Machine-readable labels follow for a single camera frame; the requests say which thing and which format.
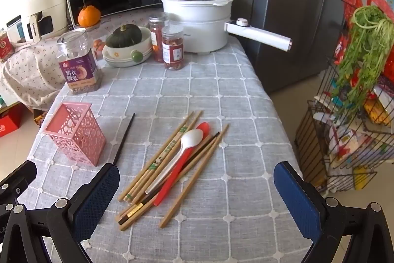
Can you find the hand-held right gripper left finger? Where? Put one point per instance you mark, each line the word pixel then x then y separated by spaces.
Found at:
pixel 95 201

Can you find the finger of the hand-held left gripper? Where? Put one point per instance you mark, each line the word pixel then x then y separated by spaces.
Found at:
pixel 18 178

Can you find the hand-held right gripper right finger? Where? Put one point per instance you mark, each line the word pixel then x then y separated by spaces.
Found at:
pixel 295 201

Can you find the pink perforated utensil holder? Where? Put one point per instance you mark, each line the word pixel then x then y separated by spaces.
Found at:
pixel 80 139

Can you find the pile of chopsticks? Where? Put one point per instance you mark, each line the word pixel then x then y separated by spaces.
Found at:
pixel 154 167

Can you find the black chopstick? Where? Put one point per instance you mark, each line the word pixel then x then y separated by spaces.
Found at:
pixel 124 138

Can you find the red plastic spoon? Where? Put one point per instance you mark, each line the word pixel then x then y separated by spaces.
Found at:
pixel 167 186

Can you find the white plastic spoon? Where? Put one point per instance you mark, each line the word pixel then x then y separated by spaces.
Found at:
pixel 192 139

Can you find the red box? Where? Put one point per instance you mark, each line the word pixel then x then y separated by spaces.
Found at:
pixel 9 126

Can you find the assorted snack packets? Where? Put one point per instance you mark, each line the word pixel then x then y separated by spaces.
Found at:
pixel 354 146

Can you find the grey checked tablecloth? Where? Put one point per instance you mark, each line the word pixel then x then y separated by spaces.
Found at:
pixel 246 127

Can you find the floral sheet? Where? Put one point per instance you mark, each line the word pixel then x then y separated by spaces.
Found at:
pixel 30 72

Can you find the purple label nut jar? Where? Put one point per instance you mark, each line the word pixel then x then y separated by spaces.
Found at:
pixel 80 72

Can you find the white ceramic bowl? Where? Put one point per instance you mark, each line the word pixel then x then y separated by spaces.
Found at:
pixel 123 58

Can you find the green lime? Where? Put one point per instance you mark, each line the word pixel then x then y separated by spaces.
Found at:
pixel 137 56

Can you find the green pumpkin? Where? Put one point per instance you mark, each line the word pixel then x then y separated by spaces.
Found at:
pixel 123 38

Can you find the short red filled jar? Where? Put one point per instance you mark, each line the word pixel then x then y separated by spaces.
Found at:
pixel 172 49

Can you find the tall red filled jar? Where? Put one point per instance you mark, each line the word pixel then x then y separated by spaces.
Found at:
pixel 157 41

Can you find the green leafy herbs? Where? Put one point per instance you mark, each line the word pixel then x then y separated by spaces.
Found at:
pixel 366 41

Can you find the orange tangerine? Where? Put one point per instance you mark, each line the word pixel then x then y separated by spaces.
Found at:
pixel 89 16

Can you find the grey refrigerator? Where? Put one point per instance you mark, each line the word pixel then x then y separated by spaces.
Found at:
pixel 292 4

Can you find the white electric cooking pot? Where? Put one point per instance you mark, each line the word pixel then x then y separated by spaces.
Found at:
pixel 197 19

